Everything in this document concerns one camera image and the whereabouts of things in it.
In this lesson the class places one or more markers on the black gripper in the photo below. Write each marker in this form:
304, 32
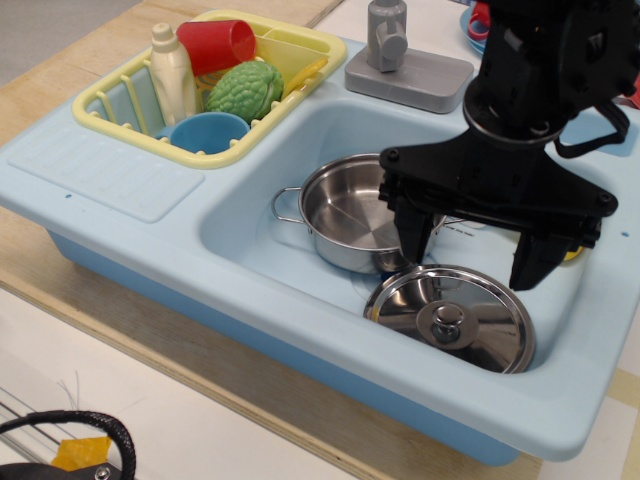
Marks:
523, 190

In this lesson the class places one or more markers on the stainless steel lid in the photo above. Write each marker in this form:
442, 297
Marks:
461, 312

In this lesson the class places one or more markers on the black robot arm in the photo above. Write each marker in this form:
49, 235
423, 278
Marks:
549, 77

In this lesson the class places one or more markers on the stainless steel pot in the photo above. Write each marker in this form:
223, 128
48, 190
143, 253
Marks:
350, 227

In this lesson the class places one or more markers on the grey toy faucet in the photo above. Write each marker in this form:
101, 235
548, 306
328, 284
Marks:
388, 69

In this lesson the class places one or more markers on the red plate edge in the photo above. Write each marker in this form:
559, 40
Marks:
632, 100

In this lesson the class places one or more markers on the red mug on plates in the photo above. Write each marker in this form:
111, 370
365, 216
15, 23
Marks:
478, 24

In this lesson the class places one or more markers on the yellow plastic utensil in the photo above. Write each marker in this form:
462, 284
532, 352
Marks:
304, 74

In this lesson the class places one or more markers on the light blue toy sink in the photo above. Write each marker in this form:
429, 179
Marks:
205, 243

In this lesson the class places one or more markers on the green toy cabbage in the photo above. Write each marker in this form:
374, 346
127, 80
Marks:
247, 91

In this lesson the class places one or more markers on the blue plastic cup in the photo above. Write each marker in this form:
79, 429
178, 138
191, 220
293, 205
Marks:
209, 132

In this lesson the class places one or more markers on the yellow dish drainer basket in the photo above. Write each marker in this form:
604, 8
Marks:
123, 105

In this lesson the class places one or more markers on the red plastic cup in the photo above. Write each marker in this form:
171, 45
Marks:
217, 45

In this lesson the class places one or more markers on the cream plastic bottle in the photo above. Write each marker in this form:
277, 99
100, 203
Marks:
172, 76

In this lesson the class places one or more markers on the yellow tape piece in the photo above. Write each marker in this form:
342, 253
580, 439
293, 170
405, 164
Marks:
77, 454

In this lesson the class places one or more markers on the yellow handled toy knife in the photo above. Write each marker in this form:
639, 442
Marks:
570, 255

